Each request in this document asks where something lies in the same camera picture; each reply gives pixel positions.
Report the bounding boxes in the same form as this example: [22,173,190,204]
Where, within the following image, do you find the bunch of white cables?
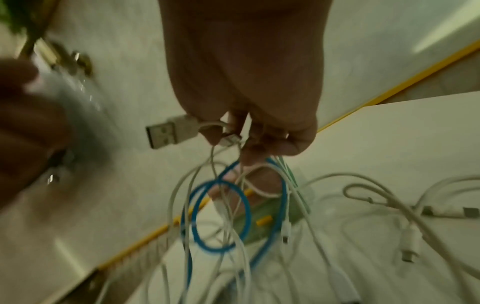
[142,142,480,304]

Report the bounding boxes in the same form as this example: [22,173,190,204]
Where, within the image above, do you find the green plant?
[0,0,35,34]

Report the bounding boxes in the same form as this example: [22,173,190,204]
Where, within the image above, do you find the blue cable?
[179,158,290,304]

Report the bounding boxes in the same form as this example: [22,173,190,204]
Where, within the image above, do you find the brass wall lamp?
[31,38,114,188]

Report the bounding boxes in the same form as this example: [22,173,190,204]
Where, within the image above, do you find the person's left hand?
[0,58,76,209]

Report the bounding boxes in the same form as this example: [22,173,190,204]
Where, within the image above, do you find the person's right hand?
[159,0,335,167]

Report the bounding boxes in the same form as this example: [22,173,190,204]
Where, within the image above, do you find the yellow wall trim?
[18,0,63,60]

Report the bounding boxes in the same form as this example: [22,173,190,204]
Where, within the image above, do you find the white table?
[127,90,480,304]

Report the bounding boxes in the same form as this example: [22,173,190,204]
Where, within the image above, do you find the pink box with green drawer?
[209,169,312,241]

